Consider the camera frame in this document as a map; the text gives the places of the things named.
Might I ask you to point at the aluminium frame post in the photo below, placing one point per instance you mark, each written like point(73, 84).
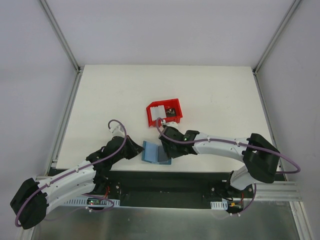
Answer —
point(289, 14)
point(59, 34)

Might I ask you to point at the white cable duct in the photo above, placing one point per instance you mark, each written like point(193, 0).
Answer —
point(84, 201)
point(219, 205)

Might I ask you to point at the right white cable duct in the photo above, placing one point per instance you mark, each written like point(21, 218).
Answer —
point(219, 205)

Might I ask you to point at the black card lying in bin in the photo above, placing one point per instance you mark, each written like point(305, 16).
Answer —
point(170, 112)

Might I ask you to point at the left white cable duct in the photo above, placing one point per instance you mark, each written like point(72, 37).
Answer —
point(84, 201)

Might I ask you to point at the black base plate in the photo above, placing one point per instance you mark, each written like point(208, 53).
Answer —
point(181, 190)

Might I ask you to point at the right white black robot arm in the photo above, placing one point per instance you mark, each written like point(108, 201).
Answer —
point(260, 157)

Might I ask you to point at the red plastic bin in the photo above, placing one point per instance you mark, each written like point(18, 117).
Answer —
point(172, 103)

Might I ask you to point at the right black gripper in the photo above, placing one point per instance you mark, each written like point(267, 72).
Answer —
point(168, 146)

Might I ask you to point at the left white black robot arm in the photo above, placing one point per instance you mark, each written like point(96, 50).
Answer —
point(35, 199)

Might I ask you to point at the blue leather card holder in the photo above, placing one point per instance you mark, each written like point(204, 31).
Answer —
point(150, 154)

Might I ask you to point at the right aluminium frame post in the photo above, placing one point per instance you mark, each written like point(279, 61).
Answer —
point(289, 14)

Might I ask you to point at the left aluminium frame post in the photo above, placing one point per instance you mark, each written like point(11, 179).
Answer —
point(59, 34)

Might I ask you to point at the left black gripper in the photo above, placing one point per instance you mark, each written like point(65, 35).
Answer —
point(129, 147)

